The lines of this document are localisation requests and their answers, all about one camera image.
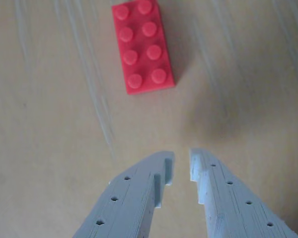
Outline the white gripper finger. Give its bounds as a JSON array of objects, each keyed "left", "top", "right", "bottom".
[
  {"left": 72, "top": 150, "right": 176, "bottom": 238},
  {"left": 189, "top": 147, "right": 298, "bottom": 238}
]

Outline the red lego block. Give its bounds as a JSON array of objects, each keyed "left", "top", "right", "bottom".
[{"left": 111, "top": 0, "right": 176, "bottom": 95}]

